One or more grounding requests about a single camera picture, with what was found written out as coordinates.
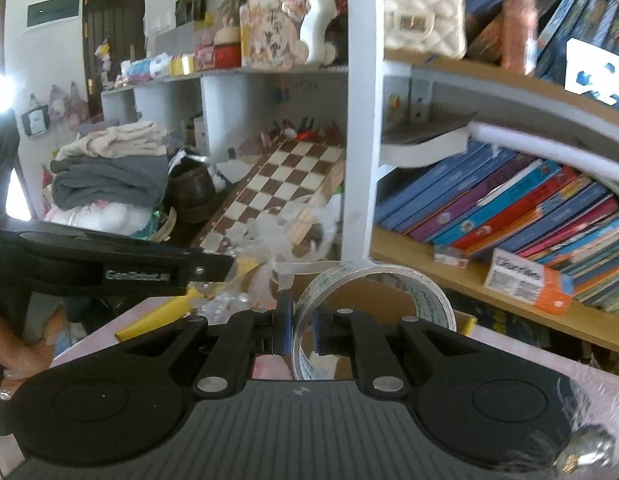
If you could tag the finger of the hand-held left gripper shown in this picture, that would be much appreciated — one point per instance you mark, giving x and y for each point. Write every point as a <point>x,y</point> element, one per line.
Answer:
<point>209,265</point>

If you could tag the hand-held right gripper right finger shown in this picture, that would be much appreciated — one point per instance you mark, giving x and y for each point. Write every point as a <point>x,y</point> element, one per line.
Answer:
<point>320,332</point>

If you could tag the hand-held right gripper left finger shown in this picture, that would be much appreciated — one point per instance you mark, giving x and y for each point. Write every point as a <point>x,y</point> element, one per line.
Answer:
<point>286,327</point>

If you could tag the clear plastic wrapper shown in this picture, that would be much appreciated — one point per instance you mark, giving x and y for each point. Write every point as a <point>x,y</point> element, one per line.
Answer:
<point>269,245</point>

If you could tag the yellow cardboard box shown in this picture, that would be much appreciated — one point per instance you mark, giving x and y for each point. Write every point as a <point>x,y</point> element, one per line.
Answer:
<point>154,317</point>

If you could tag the clear tape roll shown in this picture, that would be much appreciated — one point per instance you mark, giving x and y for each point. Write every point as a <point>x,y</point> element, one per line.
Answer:
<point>424,300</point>

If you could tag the person's left hand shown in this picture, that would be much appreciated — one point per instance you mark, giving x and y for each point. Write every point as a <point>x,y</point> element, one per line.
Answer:
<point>19,355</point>

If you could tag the brown leather shoe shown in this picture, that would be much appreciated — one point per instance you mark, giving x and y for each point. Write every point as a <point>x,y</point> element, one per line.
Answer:
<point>189,190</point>

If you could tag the folded grey cloth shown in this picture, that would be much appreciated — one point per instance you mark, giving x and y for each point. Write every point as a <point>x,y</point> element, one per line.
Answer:
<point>109,180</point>

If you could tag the wooden chessboard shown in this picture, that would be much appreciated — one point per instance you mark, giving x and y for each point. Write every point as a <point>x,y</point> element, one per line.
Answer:
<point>289,170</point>

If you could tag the folded beige cloth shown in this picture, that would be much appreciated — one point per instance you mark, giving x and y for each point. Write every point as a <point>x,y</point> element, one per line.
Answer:
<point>119,140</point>

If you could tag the small red and white box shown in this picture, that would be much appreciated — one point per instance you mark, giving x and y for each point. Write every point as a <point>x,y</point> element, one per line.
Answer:
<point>452,256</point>

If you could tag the black and white hanging pouch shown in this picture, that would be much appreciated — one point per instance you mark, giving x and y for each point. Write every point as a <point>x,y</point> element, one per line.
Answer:
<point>36,119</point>

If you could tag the pink hanging pouch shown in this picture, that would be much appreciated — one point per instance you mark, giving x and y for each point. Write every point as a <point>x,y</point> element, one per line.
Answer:
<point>69,105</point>

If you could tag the gold tape roll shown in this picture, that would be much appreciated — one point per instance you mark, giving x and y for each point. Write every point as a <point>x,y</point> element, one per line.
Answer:
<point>182,65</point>

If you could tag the white and blue tissue pack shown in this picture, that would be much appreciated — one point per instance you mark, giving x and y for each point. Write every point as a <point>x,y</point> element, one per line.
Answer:
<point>144,67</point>

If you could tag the small pink box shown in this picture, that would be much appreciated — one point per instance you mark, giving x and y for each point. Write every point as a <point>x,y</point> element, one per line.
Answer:
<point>204,56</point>

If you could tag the pink checkered desk mat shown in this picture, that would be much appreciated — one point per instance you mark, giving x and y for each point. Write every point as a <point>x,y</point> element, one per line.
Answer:
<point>529,355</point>

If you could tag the thick white book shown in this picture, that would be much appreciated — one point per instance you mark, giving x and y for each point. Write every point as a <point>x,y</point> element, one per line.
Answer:
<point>424,147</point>

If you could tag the orange and white shelf box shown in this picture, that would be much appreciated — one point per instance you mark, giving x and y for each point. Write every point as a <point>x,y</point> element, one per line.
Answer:
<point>529,280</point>

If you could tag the white and wood bookshelf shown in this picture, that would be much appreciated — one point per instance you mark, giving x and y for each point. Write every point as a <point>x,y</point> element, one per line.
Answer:
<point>359,110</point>

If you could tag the red and white doll jar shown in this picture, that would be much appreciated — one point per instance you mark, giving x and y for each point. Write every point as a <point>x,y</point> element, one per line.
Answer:
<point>227,47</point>

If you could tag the row of leaning books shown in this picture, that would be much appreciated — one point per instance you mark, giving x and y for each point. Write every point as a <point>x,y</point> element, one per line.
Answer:
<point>514,210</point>

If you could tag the pink rabbit ornament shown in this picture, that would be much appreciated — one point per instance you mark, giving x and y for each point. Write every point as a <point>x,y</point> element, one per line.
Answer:
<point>269,35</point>

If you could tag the dark wooden door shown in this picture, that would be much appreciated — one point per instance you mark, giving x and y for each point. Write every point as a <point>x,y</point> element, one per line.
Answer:
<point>114,25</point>

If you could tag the shiny silver object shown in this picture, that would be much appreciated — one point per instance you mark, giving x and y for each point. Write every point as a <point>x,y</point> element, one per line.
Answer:
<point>587,447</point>

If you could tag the flat white board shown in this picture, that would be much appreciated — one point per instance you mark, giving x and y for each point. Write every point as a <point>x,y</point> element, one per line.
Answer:
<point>549,147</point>

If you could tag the white quilted handbag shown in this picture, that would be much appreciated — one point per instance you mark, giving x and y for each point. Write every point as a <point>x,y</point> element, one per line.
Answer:
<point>424,20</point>

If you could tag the orange bottle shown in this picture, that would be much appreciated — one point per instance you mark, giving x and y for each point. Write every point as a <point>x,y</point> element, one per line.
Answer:
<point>518,25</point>

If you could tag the row of upright books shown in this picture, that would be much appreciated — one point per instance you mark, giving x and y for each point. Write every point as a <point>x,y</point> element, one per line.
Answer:
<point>569,5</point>

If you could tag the dark picture frame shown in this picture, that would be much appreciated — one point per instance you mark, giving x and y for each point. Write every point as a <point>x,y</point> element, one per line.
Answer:
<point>192,10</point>

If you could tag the green wall panel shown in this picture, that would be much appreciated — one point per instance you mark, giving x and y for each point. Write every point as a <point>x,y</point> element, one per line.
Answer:
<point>54,10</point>

